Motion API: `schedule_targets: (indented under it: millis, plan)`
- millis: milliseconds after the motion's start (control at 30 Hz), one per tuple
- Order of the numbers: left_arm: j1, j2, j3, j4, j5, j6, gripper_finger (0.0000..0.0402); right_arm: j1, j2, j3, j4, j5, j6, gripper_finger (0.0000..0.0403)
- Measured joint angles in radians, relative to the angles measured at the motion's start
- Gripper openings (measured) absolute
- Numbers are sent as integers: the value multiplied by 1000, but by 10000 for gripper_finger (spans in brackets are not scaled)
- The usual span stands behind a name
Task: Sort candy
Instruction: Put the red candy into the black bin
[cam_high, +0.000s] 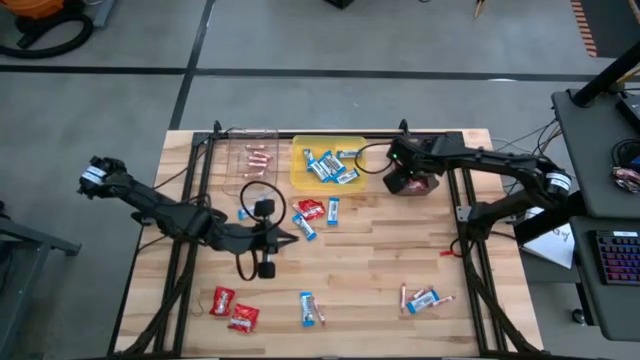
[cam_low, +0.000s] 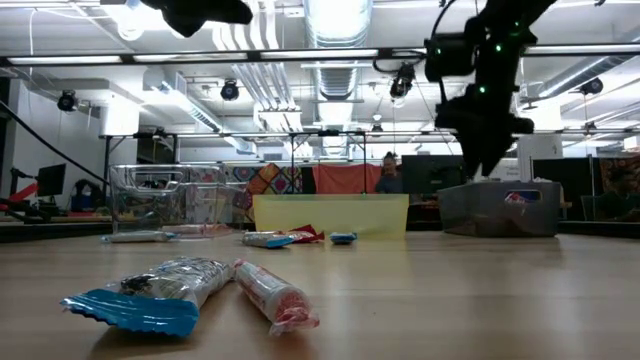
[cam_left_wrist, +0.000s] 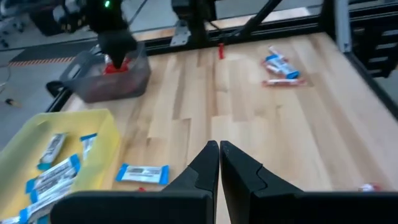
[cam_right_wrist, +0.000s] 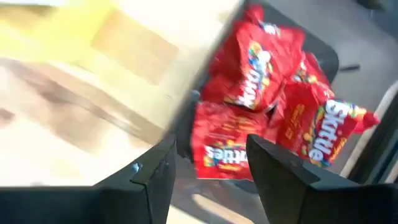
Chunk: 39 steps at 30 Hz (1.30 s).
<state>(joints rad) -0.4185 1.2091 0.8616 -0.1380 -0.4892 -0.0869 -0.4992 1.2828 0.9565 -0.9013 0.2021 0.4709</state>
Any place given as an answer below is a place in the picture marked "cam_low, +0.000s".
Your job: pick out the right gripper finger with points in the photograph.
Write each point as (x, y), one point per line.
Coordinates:
(475, 147)
(496, 147)

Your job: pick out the white pink candy roll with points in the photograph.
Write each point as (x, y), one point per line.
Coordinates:
(200, 231)
(272, 297)

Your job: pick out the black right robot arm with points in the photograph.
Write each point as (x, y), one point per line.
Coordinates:
(500, 30)

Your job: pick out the blue silver candy bar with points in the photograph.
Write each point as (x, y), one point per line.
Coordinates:
(267, 240)
(343, 238)
(165, 290)
(137, 237)

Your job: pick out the white cabinet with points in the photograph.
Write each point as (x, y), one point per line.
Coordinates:
(542, 155)

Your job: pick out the large black monitor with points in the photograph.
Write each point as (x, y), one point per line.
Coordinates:
(430, 175)

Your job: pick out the black rig beam with lights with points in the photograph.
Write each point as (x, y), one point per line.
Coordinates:
(255, 56)

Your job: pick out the dark partition panel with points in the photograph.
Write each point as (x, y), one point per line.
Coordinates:
(575, 185)

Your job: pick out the white ceiling pipe bundle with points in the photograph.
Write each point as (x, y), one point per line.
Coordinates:
(260, 80)

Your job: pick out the person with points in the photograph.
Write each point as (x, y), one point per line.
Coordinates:
(389, 182)

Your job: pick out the brown patterned cloth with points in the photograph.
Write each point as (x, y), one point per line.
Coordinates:
(622, 170)

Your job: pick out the orange cloth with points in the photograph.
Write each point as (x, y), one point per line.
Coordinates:
(345, 179)

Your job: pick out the yellow plastic bin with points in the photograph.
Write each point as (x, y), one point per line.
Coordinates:
(350, 215)

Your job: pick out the colourful patterned quilt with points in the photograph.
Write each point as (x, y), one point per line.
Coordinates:
(270, 180)

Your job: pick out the clear plastic bin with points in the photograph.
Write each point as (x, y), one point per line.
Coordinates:
(150, 200)

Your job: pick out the small black monitor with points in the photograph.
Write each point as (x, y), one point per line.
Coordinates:
(51, 179)

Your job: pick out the red bar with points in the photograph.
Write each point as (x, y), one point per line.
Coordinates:
(25, 192)

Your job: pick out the black ceiling camera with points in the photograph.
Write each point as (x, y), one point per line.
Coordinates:
(592, 86)
(67, 101)
(230, 91)
(402, 80)

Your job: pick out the white rectangular air duct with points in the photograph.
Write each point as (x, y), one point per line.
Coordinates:
(190, 107)

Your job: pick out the silver ventilation duct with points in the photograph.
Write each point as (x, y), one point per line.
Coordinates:
(337, 30)

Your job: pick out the black scaffold frame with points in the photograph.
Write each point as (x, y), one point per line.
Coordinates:
(327, 133)

